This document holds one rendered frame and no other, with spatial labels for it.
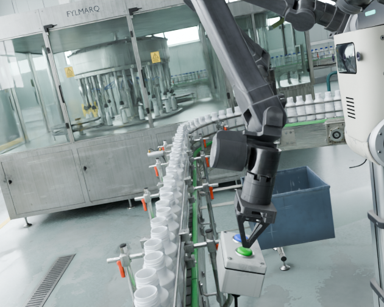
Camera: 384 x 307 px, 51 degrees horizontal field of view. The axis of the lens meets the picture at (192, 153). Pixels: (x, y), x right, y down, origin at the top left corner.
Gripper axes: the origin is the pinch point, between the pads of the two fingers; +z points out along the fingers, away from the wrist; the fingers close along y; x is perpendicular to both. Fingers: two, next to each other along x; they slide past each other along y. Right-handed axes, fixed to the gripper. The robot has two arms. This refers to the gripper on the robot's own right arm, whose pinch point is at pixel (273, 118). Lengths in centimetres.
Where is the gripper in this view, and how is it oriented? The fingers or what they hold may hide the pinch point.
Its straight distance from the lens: 166.7
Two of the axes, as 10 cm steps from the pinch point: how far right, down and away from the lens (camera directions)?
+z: 1.9, 9.6, 2.1
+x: -0.3, 2.2, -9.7
